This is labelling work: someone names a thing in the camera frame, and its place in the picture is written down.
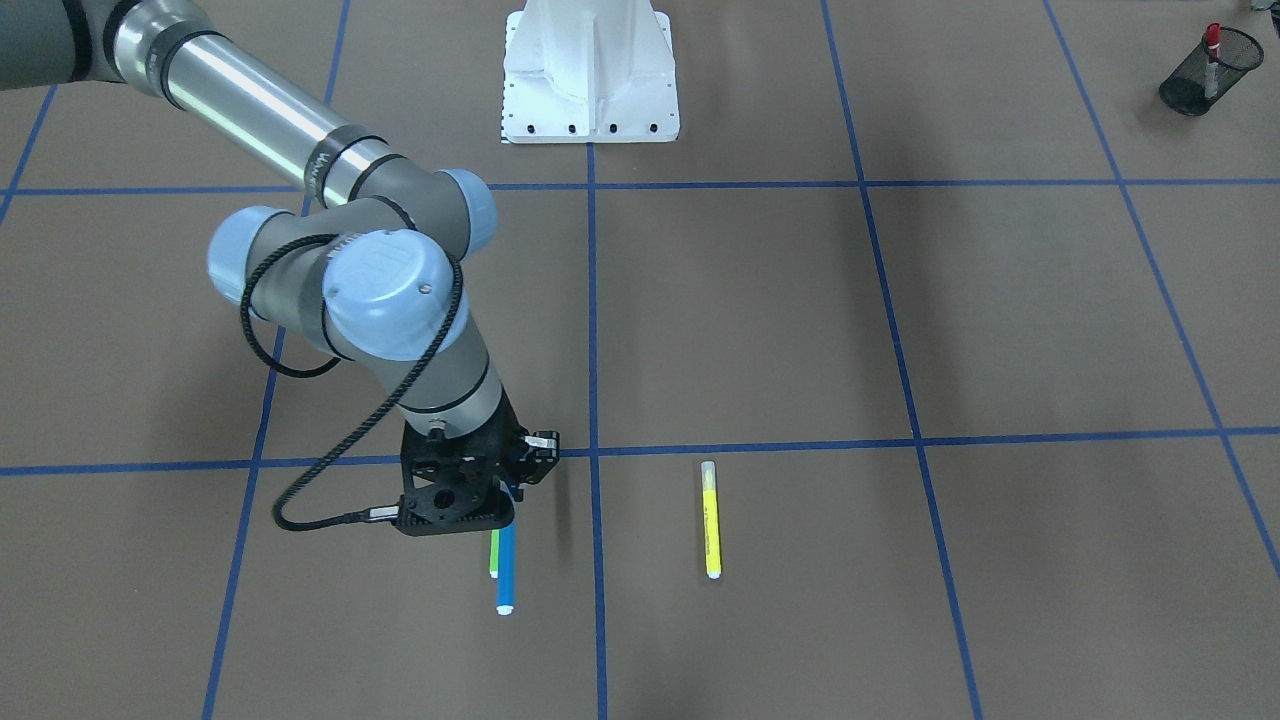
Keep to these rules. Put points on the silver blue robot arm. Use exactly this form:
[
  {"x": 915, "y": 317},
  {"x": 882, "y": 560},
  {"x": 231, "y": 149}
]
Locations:
[{"x": 371, "y": 277}]

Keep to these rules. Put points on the blue highlighter pen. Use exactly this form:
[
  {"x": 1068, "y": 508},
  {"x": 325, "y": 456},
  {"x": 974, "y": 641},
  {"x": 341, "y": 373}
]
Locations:
[{"x": 506, "y": 584}]

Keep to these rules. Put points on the green highlighter pen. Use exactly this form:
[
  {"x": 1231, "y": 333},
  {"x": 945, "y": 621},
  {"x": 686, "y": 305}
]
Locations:
[{"x": 494, "y": 555}]

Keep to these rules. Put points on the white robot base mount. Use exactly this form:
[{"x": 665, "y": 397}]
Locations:
[{"x": 589, "y": 72}]

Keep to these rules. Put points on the red white marker pen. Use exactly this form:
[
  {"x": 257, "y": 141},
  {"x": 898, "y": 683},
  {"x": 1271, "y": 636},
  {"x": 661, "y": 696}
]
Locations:
[{"x": 1211, "y": 46}]

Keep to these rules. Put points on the yellow highlighter pen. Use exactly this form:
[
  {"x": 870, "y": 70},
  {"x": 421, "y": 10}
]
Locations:
[{"x": 713, "y": 563}]

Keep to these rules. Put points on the black mesh pen cup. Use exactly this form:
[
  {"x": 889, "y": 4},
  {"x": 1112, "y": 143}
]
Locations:
[{"x": 1222, "y": 57}]

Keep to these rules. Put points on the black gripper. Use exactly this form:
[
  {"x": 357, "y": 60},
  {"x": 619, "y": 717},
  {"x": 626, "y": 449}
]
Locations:
[{"x": 511, "y": 444}]

